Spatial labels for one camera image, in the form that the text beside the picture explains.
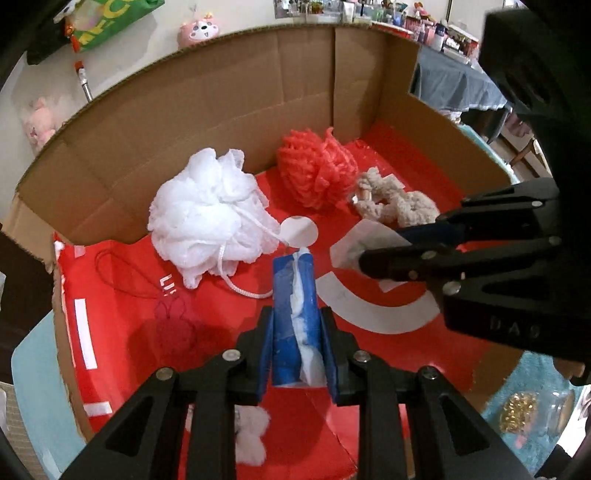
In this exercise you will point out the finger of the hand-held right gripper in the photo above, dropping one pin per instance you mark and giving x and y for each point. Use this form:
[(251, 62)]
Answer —
[(415, 263), (429, 233)]

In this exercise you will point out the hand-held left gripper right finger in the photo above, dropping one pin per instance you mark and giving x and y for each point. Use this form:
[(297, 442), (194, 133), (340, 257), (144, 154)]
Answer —
[(331, 355)]

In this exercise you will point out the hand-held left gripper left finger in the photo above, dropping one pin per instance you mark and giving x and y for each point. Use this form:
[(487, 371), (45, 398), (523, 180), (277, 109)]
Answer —
[(267, 350)]

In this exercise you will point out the beige curly scrunchie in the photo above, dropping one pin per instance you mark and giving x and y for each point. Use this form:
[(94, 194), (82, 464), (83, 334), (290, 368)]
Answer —
[(411, 205)]

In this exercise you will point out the blue tissue pack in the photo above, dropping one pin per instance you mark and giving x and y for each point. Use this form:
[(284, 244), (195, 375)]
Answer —
[(286, 323)]

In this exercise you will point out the cardboard box with red lining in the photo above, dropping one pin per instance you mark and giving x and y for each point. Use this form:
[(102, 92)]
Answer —
[(184, 138)]

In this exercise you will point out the red yarn scrunchie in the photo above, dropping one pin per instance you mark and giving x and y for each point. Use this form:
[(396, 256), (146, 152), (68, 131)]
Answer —
[(314, 166)]

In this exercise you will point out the white mesh bath pouf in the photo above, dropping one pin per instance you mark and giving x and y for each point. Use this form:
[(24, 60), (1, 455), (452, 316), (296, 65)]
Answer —
[(203, 212)]

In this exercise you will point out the red container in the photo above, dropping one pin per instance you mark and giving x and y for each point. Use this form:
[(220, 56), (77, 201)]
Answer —
[(397, 31)]

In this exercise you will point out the glass jar with gold pieces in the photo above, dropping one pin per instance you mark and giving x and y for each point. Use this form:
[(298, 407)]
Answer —
[(554, 406)]

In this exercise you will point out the pink round plush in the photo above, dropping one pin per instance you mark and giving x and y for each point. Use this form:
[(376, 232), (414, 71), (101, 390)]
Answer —
[(198, 32)]

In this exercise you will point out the pink pig plush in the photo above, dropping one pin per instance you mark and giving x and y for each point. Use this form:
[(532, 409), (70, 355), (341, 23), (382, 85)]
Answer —
[(41, 122)]

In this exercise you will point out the green tote bag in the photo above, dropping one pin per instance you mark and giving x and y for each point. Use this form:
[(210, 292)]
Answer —
[(106, 27)]

